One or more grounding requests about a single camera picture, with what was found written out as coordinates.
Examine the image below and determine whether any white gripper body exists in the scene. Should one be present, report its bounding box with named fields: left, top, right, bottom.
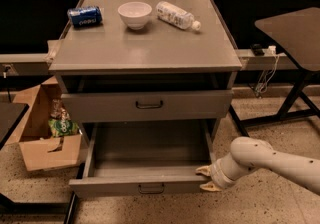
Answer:
left=209, top=153, right=257, bottom=190

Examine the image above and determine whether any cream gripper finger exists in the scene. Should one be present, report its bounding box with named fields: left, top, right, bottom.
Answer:
left=200, top=181, right=220, bottom=192
left=195, top=166, right=211, bottom=177

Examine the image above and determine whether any grey drawer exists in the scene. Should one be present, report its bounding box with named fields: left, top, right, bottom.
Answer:
left=69, top=120, right=214, bottom=198
left=62, top=90, right=233, bottom=123

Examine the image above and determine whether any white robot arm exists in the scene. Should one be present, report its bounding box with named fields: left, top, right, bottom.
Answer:
left=196, top=137, right=320, bottom=195

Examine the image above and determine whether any grey top drawer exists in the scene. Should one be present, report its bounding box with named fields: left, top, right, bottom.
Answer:
left=62, top=90, right=233, bottom=123

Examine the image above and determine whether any grey drawer cabinet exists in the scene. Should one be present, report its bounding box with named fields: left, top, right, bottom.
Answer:
left=50, top=0, right=241, bottom=135

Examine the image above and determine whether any black power adapter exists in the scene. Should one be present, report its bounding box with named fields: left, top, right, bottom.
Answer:
left=251, top=44, right=264, bottom=56

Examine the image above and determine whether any green snack bag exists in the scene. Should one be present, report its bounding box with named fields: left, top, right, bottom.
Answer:
left=48, top=119, right=79, bottom=137

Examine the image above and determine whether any dark right side table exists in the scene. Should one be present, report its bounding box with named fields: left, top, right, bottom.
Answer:
left=229, top=7, right=320, bottom=136

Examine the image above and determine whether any brown snack bag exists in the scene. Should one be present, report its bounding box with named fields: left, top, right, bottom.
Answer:
left=50, top=99, right=70, bottom=120

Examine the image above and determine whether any clear plastic water bottle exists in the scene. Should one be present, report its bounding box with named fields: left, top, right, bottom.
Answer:
left=156, top=1, right=201, bottom=31

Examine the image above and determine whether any brown cardboard box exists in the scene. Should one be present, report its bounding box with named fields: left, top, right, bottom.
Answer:
left=9, top=77, right=82, bottom=171

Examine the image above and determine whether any white bowl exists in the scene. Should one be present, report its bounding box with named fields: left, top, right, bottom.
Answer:
left=118, top=2, right=152, bottom=30

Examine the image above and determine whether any blue pepsi can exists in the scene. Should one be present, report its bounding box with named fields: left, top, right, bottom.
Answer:
left=67, top=6, right=102, bottom=27

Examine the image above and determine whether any white charger with cables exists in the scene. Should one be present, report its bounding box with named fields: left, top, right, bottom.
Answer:
left=254, top=45, right=279, bottom=98

